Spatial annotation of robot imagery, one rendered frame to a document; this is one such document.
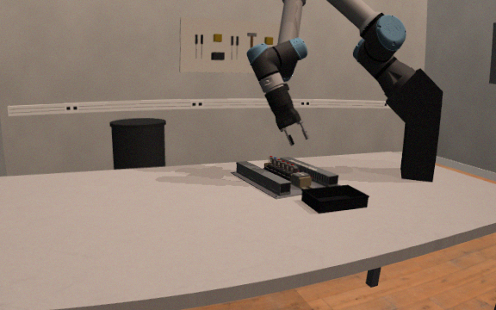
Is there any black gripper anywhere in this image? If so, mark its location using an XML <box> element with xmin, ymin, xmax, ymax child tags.
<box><xmin>259</xmin><ymin>72</ymin><xmax>309</xmax><ymax>146</ymax></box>

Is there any grey relay panel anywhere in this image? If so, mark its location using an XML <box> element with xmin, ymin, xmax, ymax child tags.
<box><xmin>231</xmin><ymin>157</ymin><xmax>339</xmax><ymax>199</ymax></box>

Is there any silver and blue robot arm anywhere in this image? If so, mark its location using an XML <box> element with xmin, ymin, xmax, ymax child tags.
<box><xmin>247</xmin><ymin>0</ymin><xmax>416</xmax><ymax>98</ymax></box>

